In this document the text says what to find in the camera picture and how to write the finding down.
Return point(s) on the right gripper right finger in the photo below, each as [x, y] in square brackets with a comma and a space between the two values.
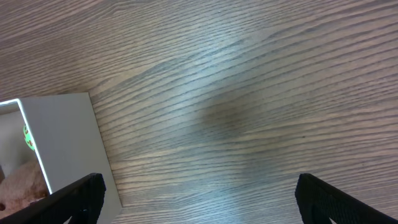
[321, 203]

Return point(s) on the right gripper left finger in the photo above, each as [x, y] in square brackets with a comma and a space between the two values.
[79, 202]

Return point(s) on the brown plush capybara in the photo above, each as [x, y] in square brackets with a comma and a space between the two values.
[21, 188]

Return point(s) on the green number ball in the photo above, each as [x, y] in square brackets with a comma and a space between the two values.
[28, 138]

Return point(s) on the white cardboard box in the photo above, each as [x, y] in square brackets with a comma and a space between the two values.
[67, 141]

